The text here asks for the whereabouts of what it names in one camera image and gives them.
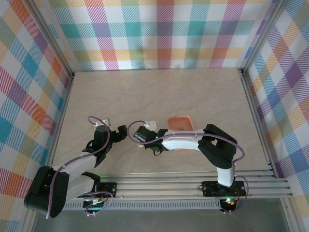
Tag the pink plastic tray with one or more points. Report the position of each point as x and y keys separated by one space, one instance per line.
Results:
x=178 y=122

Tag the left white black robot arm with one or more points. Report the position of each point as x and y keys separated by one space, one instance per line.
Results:
x=79 y=163

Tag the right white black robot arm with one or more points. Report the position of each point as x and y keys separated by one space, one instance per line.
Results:
x=181 y=142

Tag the green controller board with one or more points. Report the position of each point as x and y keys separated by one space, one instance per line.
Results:
x=95 y=205

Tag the plaid fabric backdrop panel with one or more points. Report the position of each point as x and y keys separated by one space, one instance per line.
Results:
x=154 y=36
x=289 y=96
x=19 y=96

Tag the small LED controller board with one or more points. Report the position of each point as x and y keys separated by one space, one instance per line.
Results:
x=229 y=202

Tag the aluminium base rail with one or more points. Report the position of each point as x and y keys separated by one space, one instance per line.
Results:
x=157 y=187

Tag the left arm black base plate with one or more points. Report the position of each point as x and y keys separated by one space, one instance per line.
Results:
x=109 y=189

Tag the aluminium side rail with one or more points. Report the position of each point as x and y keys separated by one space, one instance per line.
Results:
x=62 y=108
x=254 y=108

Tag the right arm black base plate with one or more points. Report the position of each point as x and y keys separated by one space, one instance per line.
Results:
x=210 y=188

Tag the aluminium frame post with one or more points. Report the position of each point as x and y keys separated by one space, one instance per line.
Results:
x=262 y=36
x=53 y=39

